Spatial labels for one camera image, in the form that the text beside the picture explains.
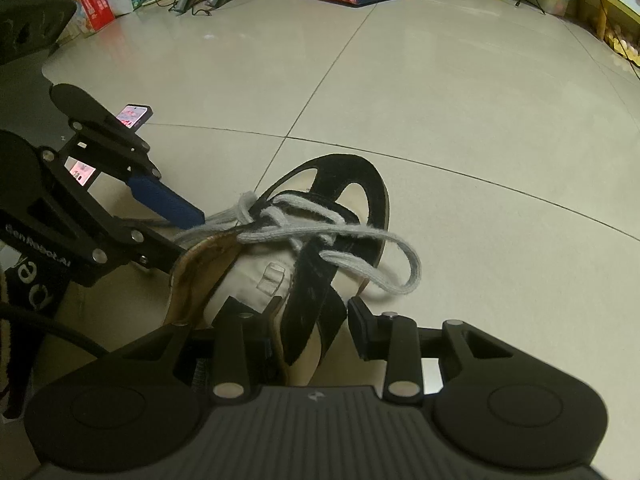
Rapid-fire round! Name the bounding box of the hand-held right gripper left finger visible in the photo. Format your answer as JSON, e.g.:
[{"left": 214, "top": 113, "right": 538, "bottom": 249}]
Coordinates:
[{"left": 122, "top": 296, "right": 283, "bottom": 405}]

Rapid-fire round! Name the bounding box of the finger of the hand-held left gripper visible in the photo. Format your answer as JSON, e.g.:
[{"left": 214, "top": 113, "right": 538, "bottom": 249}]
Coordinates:
[
  {"left": 50, "top": 84, "right": 206, "bottom": 228},
  {"left": 42, "top": 150, "right": 183, "bottom": 271}
]

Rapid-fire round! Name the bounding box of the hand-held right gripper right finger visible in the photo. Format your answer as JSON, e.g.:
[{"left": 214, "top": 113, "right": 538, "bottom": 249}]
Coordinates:
[{"left": 347, "top": 296, "right": 516, "bottom": 403}]

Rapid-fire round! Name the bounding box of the grey shoelace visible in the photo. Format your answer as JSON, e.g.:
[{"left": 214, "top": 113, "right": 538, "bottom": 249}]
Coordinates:
[{"left": 175, "top": 190, "right": 423, "bottom": 296}]

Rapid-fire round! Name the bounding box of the black and beige shoe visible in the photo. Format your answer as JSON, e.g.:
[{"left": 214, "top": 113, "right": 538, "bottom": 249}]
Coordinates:
[{"left": 167, "top": 152, "right": 388, "bottom": 391}]

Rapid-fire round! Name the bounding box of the black printed cloth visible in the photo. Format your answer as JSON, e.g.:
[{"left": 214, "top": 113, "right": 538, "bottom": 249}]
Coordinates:
[{"left": 0, "top": 255, "right": 67, "bottom": 421}]

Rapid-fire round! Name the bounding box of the black smartphone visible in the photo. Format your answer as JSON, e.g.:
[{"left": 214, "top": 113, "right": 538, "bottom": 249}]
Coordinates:
[{"left": 65, "top": 104, "right": 153, "bottom": 188}]

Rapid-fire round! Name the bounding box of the small red carton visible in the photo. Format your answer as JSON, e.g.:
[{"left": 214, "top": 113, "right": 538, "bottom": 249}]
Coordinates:
[{"left": 76, "top": 0, "right": 117, "bottom": 31}]

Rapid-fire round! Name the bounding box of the egg tray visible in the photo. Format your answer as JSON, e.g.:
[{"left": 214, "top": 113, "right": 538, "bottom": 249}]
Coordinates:
[{"left": 604, "top": 24, "right": 640, "bottom": 60}]

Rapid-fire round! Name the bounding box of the black floor cable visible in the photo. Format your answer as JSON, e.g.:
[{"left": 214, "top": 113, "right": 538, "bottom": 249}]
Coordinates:
[{"left": 594, "top": 0, "right": 640, "bottom": 81}]

